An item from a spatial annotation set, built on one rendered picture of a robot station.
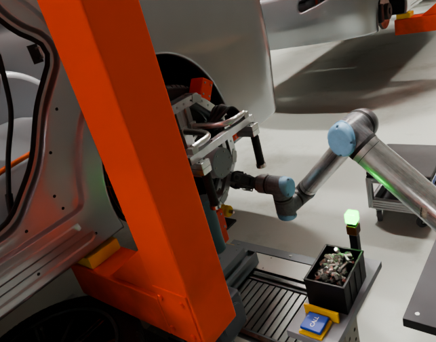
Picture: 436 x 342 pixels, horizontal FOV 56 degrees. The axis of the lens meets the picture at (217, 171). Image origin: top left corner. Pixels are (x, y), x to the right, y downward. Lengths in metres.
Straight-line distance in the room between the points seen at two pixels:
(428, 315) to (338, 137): 0.70
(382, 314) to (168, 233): 1.27
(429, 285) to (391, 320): 0.35
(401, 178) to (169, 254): 0.79
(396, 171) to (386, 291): 0.88
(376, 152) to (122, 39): 0.90
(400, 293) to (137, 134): 1.58
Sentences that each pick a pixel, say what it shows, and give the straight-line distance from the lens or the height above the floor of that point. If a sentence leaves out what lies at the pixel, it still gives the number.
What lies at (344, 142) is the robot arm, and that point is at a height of 0.92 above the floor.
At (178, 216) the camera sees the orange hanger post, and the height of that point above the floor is 0.98.
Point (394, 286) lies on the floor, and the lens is 2.24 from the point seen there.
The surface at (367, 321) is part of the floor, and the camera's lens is 2.08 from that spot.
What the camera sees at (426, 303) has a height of 0.30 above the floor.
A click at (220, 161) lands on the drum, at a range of 1.68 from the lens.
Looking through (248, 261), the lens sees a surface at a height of 0.16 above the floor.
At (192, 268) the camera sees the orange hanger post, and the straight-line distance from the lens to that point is 1.21.
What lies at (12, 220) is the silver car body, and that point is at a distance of 1.51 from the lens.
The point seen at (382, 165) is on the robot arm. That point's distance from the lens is 1.47.
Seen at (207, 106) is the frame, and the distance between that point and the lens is 1.84.
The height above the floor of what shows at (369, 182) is 0.28.
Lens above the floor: 1.51
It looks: 24 degrees down
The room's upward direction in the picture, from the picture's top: 16 degrees counter-clockwise
